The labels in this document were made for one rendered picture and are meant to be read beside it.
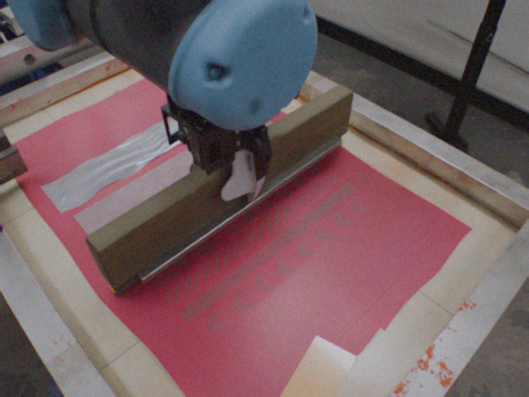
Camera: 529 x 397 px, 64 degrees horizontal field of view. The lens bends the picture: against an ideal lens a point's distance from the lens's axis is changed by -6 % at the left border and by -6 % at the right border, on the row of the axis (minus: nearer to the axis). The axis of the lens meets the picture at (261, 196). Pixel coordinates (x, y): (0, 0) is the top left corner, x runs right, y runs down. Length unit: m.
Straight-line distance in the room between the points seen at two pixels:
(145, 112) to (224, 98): 0.60
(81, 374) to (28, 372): 1.21
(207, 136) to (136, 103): 0.40
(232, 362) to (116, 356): 0.13
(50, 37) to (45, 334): 0.31
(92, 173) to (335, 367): 0.43
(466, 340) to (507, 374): 1.20
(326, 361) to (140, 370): 0.19
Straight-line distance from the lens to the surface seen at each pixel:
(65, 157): 0.74
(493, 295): 0.54
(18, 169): 0.70
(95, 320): 0.54
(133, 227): 0.47
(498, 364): 1.70
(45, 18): 0.31
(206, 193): 0.51
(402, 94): 2.64
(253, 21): 0.19
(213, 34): 0.19
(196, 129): 0.44
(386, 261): 0.57
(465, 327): 0.51
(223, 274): 0.54
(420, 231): 0.61
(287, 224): 0.58
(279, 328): 0.50
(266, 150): 0.48
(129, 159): 0.69
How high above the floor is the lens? 1.40
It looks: 47 degrees down
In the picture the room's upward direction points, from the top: straight up
